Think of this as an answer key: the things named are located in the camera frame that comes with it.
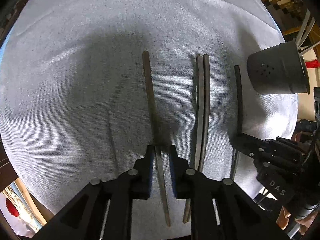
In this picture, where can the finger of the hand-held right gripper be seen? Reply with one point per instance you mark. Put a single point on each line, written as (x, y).
(247, 143)

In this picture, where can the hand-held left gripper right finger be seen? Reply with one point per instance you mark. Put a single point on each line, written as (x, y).
(176, 175)

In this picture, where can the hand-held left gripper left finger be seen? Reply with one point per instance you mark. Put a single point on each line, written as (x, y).
(149, 172)

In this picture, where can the dark wooden chopstick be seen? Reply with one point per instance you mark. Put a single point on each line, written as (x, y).
(150, 92)
(206, 92)
(239, 100)
(199, 92)

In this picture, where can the grey metal chopstick holder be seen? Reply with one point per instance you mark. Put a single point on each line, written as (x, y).
(277, 70)

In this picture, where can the person's right hand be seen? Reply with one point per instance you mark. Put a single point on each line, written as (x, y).
(283, 217)

